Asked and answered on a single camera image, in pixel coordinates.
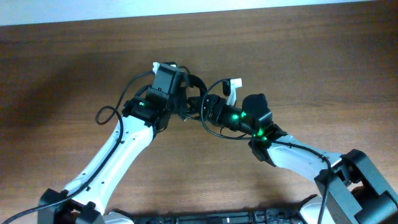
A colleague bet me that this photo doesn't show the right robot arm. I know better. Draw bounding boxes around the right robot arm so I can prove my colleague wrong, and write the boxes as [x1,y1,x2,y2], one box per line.
[188,94,397,223]

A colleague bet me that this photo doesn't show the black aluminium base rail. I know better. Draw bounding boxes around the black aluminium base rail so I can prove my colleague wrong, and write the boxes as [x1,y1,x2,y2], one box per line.
[131,208,306,224]

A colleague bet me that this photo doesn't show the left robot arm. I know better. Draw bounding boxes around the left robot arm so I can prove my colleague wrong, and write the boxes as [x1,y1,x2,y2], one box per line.
[37,62,193,223]

